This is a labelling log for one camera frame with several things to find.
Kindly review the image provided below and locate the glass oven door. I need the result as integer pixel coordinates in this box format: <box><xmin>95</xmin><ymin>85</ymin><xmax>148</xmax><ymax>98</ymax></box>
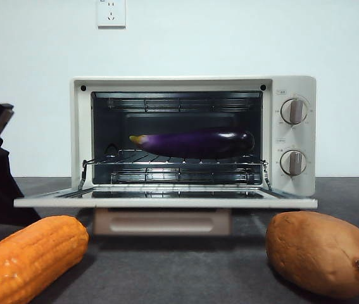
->
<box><xmin>13</xmin><ymin>186</ymin><xmax>318</xmax><ymax>237</ymax></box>

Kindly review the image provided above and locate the purple eggplant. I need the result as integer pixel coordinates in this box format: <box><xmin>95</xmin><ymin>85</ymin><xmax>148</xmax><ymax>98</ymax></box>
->
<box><xmin>129</xmin><ymin>128</ymin><xmax>255</xmax><ymax>159</ymax></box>

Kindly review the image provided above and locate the beige oven knob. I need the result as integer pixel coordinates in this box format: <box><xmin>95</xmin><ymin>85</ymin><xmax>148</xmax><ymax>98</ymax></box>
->
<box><xmin>279</xmin><ymin>150</ymin><xmax>307</xmax><ymax>176</ymax></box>
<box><xmin>280</xmin><ymin>98</ymin><xmax>309</xmax><ymax>125</ymax></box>

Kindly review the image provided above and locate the cream Toshiba toaster oven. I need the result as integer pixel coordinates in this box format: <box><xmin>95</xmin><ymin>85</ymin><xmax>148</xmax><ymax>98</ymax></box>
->
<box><xmin>70</xmin><ymin>75</ymin><xmax>317</xmax><ymax>199</ymax></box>

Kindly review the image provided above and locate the orange corn cob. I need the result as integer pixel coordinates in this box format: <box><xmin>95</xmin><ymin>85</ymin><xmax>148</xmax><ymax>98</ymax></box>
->
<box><xmin>0</xmin><ymin>215</ymin><xmax>90</xmax><ymax>304</ymax></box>

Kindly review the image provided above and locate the brown sweet potato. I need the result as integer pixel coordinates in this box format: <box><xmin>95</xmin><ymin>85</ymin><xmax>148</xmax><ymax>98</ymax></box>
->
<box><xmin>265</xmin><ymin>211</ymin><xmax>359</xmax><ymax>300</ymax></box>

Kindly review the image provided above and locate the white wall socket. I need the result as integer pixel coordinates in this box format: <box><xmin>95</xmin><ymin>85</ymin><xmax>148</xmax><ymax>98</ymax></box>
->
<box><xmin>96</xmin><ymin>0</ymin><xmax>127</xmax><ymax>30</ymax></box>

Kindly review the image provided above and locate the wire oven rack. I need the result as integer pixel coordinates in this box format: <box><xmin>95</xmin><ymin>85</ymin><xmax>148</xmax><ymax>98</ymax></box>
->
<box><xmin>82</xmin><ymin>148</ymin><xmax>267</xmax><ymax>167</ymax></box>

